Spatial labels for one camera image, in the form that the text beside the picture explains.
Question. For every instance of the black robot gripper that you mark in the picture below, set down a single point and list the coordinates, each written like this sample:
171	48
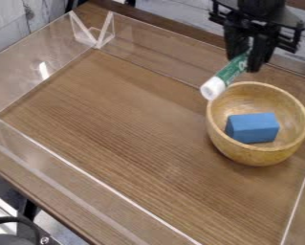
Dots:
266	21

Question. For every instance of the green Expo marker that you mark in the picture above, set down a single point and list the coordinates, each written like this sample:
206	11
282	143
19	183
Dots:
218	84

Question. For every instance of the brown wooden bowl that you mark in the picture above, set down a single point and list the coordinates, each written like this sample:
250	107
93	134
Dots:
254	97

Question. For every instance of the blue rectangular block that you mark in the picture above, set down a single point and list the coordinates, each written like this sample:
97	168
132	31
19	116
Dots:
252	128

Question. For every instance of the clear acrylic corner bracket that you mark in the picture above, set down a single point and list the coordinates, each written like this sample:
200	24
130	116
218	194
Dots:
93	36

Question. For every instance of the black metal table frame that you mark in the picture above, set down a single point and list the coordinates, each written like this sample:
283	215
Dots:
30	234

